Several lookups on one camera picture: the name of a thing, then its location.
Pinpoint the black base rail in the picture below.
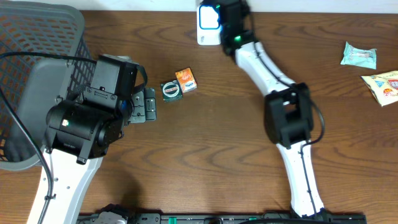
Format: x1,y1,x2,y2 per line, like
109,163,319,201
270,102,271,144
76,204,367,224

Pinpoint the dark green round-label box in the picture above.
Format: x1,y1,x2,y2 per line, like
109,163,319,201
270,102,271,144
160,80,183,103

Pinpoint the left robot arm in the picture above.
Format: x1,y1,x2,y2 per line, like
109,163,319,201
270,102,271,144
28,86,156,223

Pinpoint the grey plastic shopping basket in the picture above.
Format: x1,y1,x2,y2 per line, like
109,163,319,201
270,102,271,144
0,1,97,171

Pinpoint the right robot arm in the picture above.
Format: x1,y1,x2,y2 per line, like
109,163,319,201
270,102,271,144
212,1,324,219

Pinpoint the orange small tissue pack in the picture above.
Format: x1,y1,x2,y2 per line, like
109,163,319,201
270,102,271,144
175,68,197,93

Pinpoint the teal wipes pouch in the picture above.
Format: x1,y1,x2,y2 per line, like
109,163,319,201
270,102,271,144
340,42,377,70

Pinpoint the white barcode scanner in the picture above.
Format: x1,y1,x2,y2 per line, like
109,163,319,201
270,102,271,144
197,1,222,45

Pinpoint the yellow wet wipes pack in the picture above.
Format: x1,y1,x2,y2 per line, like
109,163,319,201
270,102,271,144
361,71,397,106

